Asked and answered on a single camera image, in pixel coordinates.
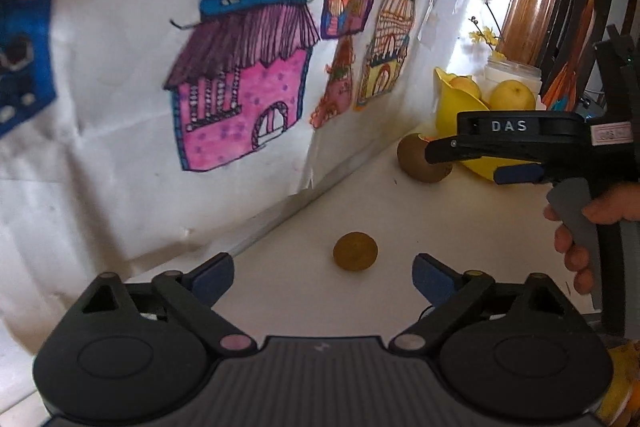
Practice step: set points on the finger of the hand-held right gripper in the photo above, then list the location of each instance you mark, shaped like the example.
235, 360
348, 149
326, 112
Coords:
517, 174
445, 151

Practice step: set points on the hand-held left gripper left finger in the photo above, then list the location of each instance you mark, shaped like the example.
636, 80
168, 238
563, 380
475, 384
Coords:
212, 278

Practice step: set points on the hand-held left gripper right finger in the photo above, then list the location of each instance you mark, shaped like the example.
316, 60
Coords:
432, 278

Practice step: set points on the brown kiwi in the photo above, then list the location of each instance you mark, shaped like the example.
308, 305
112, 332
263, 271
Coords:
414, 162

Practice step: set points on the small brown round longan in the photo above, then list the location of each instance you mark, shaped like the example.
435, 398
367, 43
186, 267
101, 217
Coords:
355, 251

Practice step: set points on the person's right hand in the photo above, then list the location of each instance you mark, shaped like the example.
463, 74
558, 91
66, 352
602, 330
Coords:
612, 207

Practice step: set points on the yellow plastic bowl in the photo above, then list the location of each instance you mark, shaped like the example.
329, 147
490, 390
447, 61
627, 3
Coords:
450, 112

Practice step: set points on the white jar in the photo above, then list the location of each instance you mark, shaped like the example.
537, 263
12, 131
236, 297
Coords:
515, 71

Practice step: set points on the yellow flower sprig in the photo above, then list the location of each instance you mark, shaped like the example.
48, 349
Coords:
487, 34

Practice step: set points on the printed white tablecloth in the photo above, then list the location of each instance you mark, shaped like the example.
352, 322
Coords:
310, 212

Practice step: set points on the colourful houses drawing sheet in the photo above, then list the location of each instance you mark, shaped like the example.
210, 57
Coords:
150, 57

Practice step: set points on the dark figure wall poster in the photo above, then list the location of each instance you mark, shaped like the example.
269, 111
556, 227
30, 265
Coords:
585, 7

